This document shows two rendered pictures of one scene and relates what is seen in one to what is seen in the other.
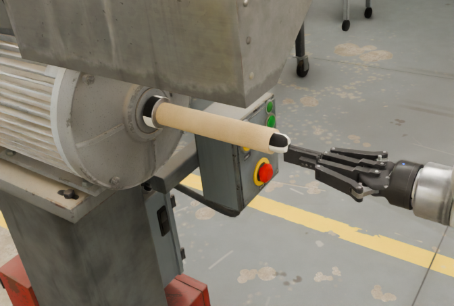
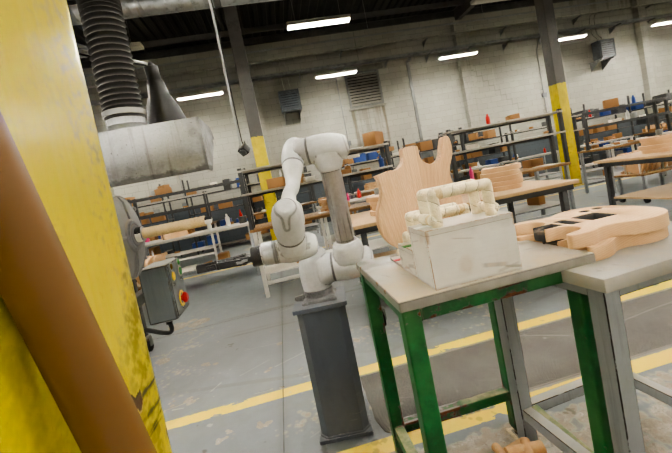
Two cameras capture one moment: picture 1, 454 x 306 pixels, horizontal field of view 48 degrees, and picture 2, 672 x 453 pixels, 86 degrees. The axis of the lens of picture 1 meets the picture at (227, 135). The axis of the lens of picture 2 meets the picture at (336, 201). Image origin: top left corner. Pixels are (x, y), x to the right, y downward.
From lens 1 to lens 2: 75 cm
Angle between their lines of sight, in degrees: 51
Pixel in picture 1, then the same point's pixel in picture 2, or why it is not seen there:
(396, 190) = (254, 255)
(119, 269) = not seen: hidden behind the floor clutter
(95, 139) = not seen: hidden behind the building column
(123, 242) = not seen: hidden behind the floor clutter
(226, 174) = (165, 297)
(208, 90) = (194, 168)
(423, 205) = (267, 255)
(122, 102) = (124, 226)
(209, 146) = (151, 284)
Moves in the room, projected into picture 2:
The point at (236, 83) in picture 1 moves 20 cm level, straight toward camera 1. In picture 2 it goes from (204, 161) to (242, 145)
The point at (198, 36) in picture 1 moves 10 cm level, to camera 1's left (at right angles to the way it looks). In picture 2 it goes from (189, 150) to (149, 153)
